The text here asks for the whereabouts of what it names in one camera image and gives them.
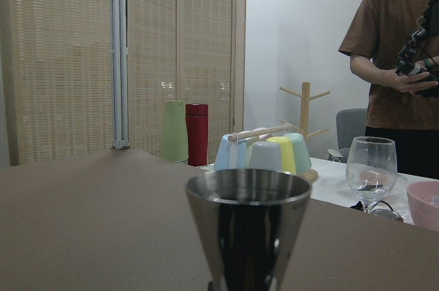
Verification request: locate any grey plastic cup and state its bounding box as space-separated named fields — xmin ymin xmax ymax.
xmin=249 ymin=141 xmax=283 ymax=171

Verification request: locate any bamboo folding screen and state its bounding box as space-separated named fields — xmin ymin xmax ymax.
xmin=1 ymin=0 xmax=246 ymax=166

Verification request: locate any mint green plastic cup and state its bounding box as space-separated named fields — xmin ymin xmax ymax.
xmin=285 ymin=132 xmax=311 ymax=174

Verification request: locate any yellow plastic cup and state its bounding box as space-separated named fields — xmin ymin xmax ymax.
xmin=268 ymin=136 xmax=297 ymax=174

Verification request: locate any green pitcher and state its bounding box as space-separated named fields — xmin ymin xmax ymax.
xmin=161 ymin=101 xmax=189 ymax=162

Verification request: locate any wooden cup rack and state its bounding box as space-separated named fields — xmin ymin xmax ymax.
xmin=228 ymin=123 xmax=318 ymax=183

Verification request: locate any person in brown shirt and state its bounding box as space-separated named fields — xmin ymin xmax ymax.
xmin=339 ymin=0 xmax=438 ymax=178

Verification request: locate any pink bowl with ice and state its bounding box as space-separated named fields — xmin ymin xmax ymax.
xmin=407 ymin=181 xmax=438 ymax=231

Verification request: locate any blue plastic cup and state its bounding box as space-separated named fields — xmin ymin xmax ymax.
xmin=213 ymin=135 xmax=247 ymax=171

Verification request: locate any steel jigger measuring cup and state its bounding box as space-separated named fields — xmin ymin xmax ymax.
xmin=185 ymin=169 xmax=311 ymax=290

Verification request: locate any red thermos bottle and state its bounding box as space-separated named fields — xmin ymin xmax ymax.
xmin=185 ymin=104 xmax=209 ymax=166

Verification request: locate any aluminium frame post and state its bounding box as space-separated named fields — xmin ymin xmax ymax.
xmin=111 ymin=0 xmax=129 ymax=150

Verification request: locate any wooden mug tree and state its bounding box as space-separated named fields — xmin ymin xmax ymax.
xmin=279 ymin=82 xmax=331 ymax=140

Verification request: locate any grey chair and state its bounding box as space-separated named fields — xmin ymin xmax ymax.
xmin=327 ymin=108 xmax=367 ymax=163

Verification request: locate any wine glass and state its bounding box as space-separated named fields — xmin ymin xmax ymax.
xmin=346 ymin=136 xmax=397 ymax=213

